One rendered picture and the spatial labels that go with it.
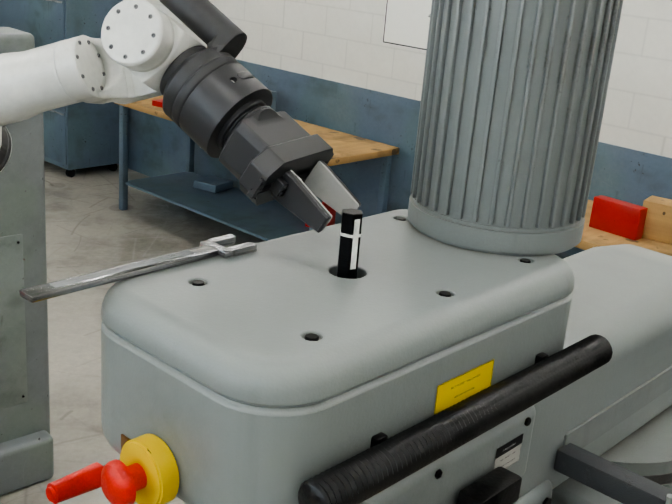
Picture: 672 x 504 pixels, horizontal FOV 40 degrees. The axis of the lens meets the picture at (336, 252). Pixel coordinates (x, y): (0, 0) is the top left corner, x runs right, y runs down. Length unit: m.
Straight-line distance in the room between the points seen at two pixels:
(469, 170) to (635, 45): 4.41
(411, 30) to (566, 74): 5.23
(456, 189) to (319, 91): 5.77
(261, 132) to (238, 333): 0.22
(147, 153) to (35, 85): 7.44
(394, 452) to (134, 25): 0.47
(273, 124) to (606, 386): 0.57
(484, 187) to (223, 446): 0.41
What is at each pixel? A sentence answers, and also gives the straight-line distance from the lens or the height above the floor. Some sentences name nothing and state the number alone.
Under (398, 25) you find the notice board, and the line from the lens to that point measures 6.25.
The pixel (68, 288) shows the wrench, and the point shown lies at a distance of 0.81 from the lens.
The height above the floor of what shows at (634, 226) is 0.95.
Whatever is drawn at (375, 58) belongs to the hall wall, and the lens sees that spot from 6.39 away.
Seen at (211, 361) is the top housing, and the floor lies 1.88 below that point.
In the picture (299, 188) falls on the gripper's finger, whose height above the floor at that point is 1.97.
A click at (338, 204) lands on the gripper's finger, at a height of 1.95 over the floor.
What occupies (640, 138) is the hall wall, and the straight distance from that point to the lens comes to 5.37.
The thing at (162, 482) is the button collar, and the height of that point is 1.77.
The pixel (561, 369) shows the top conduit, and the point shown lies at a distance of 0.96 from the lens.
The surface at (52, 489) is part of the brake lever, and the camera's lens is 0.89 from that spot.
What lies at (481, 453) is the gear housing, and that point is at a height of 1.71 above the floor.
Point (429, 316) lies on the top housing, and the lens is 0.82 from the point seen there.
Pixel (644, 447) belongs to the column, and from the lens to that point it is 1.38.
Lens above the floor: 2.20
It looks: 19 degrees down
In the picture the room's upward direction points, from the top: 5 degrees clockwise
